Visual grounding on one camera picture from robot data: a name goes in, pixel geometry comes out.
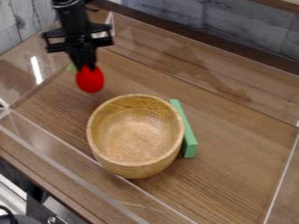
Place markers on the red felt strawberry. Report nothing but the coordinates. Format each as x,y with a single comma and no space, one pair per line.
88,78

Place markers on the black metal bracket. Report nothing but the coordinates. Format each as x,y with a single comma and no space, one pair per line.
38,211

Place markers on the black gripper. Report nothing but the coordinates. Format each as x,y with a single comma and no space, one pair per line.
96,37

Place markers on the wooden bowl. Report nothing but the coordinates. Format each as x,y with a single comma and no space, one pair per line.
134,135

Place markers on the green rectangular block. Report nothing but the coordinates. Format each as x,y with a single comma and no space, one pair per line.
189,143

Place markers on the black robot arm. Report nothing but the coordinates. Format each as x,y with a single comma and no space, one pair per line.
73,21

